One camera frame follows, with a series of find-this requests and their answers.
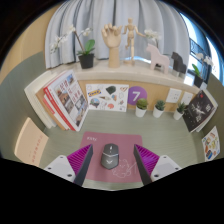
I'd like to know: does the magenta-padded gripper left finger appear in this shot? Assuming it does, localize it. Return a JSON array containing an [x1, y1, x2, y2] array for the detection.
[[43, 143, 94, 187]]

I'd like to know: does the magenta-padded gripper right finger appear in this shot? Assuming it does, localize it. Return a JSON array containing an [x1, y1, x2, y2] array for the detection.
[[133, 143, 183, 186]]

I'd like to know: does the grey and black computer mouse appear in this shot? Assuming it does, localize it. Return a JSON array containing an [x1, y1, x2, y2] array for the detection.
[[100, 143, 120, 170]]

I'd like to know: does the dusky pink mouse pad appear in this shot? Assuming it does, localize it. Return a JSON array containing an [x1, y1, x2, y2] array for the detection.
[[79, 131, 144, 184]]

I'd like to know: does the beige book with red lettering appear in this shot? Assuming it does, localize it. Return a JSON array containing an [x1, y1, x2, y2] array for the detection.
[[13, 116, 50, 168]]

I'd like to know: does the colourful food sticker sheet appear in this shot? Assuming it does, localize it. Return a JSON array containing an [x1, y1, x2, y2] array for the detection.
[[201, 125, 221, 162]]

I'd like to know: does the small succulent in white pot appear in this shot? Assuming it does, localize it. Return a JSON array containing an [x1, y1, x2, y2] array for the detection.
[[134, 97, 149, 118], [152, 99, 166, 119], [173, 101, 187, 121]]

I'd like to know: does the tan kraft book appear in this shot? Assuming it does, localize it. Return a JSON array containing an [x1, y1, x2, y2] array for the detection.
[[34, 87, 68, 131]]

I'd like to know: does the white magazine with photo cover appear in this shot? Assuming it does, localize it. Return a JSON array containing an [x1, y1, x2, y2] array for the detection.
[[48, 69, 90, 132]]

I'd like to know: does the round purple number sign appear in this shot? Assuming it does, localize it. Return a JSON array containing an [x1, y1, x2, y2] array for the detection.
[[126, 85, 149, 106]]

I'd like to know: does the thick white book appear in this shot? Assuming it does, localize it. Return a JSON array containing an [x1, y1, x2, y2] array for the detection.
[[23, 70, 58, 129]]

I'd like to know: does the green felt desk partition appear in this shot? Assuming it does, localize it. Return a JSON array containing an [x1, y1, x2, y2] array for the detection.
[[0, 49, 51, 158], [206, 73, 224, 158]]

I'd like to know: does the white sticker sheet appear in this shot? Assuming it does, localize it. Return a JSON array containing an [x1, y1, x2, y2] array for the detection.
[[85, 83, 130, 113]]

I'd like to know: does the white orchid in black pot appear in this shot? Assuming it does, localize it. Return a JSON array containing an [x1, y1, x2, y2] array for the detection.
[[143, 28, 163, 48], [191, 52, 214, 89], [49, 23, 96, 70]]

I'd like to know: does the light wooden shelf ledge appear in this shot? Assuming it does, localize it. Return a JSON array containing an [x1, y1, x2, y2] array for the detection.
[[49, 61, 201, 96]]

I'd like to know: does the black wooden horse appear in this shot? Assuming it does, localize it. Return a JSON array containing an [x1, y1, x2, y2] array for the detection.
[[170, 51, 188, 75]]

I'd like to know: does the pink wooden horse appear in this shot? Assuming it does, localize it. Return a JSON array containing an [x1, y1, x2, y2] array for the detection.
[[145, 43, 171, 75]]

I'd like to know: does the black-framed window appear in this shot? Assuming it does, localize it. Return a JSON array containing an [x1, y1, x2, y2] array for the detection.
[[179, 13, 224, 84]]

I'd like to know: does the wooden hand model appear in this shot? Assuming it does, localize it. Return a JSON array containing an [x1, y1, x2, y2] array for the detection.
[[100, 22, 124, 69]]

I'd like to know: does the wooden artist mannequin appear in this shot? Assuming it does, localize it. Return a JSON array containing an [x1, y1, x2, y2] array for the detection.
[[121, 17, 147, 66]]

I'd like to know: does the grey curtain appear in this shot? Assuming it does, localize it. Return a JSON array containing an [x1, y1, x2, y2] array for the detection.
[[44, 0, 191, 70]]

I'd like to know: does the white wall socket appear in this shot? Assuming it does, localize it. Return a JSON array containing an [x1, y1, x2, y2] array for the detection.
[[165, 87, 183, 104], [180, 91, 194, 106]]

